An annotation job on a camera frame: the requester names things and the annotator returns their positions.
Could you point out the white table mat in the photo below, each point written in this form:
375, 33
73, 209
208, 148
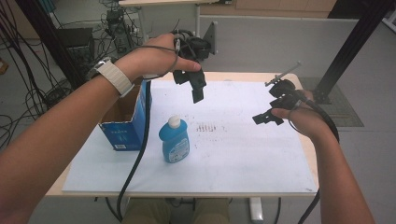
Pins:
236, 149

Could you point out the black computer case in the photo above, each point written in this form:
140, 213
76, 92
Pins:
76, 42

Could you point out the person's right leg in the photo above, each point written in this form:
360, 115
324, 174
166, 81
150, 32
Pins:
211, 211

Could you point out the blue cardboard box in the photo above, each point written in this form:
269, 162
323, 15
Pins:
126, 130

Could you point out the green floor mat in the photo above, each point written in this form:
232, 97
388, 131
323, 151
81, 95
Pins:
339, 105

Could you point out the white table leg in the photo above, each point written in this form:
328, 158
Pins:
256, 210

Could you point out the person's right hand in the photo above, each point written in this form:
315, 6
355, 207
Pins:
308, 121

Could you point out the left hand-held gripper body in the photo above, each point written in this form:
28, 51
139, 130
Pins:
194, 46

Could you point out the person's left hand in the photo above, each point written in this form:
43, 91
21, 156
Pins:
149, 59

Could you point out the person's leg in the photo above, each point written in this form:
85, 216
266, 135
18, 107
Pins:
211, 211
146, 211

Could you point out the blue bottle with white cap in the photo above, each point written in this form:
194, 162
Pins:
175, 140

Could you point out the person's left leg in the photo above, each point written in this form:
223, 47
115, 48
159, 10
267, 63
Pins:
146, 211

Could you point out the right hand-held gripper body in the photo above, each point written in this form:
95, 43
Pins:
285, 93

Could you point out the white-legged background table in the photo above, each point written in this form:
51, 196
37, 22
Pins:
155, 3

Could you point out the white band wristwatch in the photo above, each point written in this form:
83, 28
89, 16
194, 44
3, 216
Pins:
115, 77

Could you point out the black metal frame post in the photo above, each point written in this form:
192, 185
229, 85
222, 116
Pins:
348, 53
51, 40

